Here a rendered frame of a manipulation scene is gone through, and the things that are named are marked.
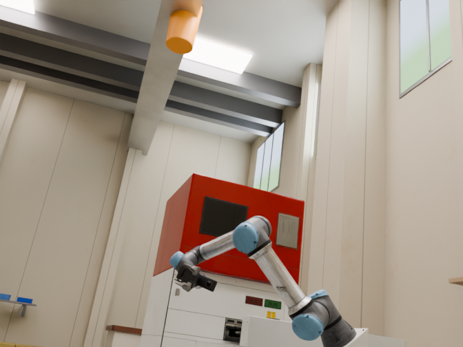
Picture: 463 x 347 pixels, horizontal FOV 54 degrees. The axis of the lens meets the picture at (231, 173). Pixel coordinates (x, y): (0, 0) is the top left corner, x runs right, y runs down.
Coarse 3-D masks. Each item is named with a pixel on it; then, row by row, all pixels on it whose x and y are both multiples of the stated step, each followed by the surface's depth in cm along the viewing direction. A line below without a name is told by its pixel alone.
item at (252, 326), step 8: (248, 320) 219; (256, 320) 219; (264, 320) 220; (272, 320) 221; (248, 328) 216; (256, 328) 217; (264, 328) 219; (272, 328) 220; (280, 328) 222; (288, 328) 223; (240, 336) 223; (248, 336) 215; (256, 336) 216; (264, 336) 218; (272, 336) 219; (280, 336) 220; (288, 336) 222; (296, 336) 223; (240, 344) 220; (248, 344) 214; (256, 344) 215; (264, 344) 216; (272, 344) 218; (280, 344) 219; (288, 344) 221; (296, 344) 222; (304, 344) 223; (312, 344) 225; (320, 344) 226
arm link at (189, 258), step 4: (176, 252) 209; (180, 252) 210; (188, 252) 215; (172, 256) 208; (176, 256) 207; (180, 256) 208; (184, 256) 209; (188, 256) 211; (192, 256) 212; (172, 260) 207; (176, 260) 207; (180, 260) 206; (184, 260) 207; (188, 260) 208; (192, 260) 211; (196, 260) 214; (172, 264) 208; (176, 264) 206; (180, 264) 206; (188, 264) 206; (192, 264) 207; (176, 268) 207
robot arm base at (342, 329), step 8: (336, 320) 191; (344, 320) 195; (328, 328) 190; (336, 328) 190; (344, 328) 190; (352, 328) 193; (320, 336) 195; (328, 336) 190; (336, 336) 189; (344, 336) 188; (352, 336) 189; (328, 344) 190; (336, 344) 188; (344, 344) 187
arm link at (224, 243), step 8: (256, 216) 197; (232, 232) 207; (216, 240) 211; (224, 240) 208; (232, 240) 206; (200, 248) 216; (208, 248) 213; (216, 248) 210; (224, 248) 209; (232, 248) 209; (200, 256) 215; (208, 256) 214
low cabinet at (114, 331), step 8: (112, 328) 647; (120, 328) 650; (128, 328) 653; (136, 328) 656; (112, 336) 667; (120, 336) 650; (128, 336) 653; (136, 336) 656; (112, 344) 644; (120, 344) 646; (128, 344) 649; (136, 344) 653
